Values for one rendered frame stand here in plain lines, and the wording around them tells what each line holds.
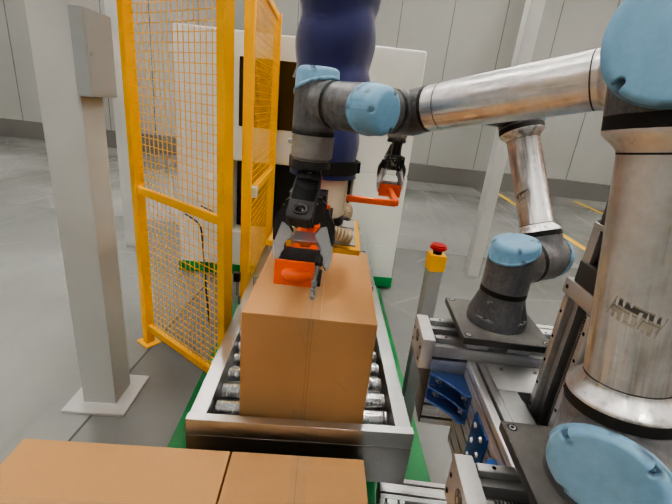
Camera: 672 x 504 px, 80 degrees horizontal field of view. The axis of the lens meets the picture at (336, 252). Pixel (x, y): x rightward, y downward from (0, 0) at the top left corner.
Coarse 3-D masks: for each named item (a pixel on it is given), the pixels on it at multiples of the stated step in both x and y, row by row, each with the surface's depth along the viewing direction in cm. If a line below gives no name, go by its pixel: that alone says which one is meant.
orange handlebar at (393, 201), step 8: (392, 192) 150; (352, 200) 137; (360, 200) 137; (368, 200) 137; (376, 200) 137; (384, 200) 137; (392, 200) 137; (288, 272) 73; (296, 272) 73; (304, 272) 73; (296, 280) 73; (304, 280) 73
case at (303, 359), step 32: (352, 256) 167; (256, 288) 130; (288, 288) 133; (320, 288) 135; (352, 288) 138; (256, 320) 116; (288, 320) 116; (320, 320) 116; (352, 320) 117; (256, 352) 120; (288, 352) 120; (320, 352) 120; (352, 352) 119; (256, 384) 124; (288, 384) 124; (320, 384) 124; (352, 384) 123; (256, 416) 128; (288, 416) 128; (320, 416) 128; (352, 416) 128
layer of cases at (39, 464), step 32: (32, 448) 113; (64, 448) 114; (96, 448) 115; (128, 448) 116; (160, 448) 117; (0, 480) 103; (32, 480) 104; (64, 480) 105; (96, 480) 106; (128, 480) 106; (160, 480) 107; (192, 480) 108; (224, 480) 109; (256, 480) 110; (288, 480) 111; (320, 480) 112; (352, 480) 113
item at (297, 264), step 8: (288, 248) 79; (296, 248) 80; (304, 248) 80; (312, 248) 81; (280, 256) 75; (288, 256) 75; (296, 256) 76; (304, 256) 76; (312, 256) 76; (280, 264) 73; (288, 264) 73; (296, 264) 73; (304, 264) 73; (312, 264) 73; (280, 272) 74; (312, 272) 74; (280, 280) 75; (288, 280) 75
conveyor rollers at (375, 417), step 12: (240, 348) 168; (372, 360) 171; (228, 372) 152; (372, 372) 162; (228, 384) 144; (372, 384) 154; (228, 396) 144; (372, 396) 146; (216, 408) 134; (228, 408) 135; (372, 420) 137; (384, 420) 137
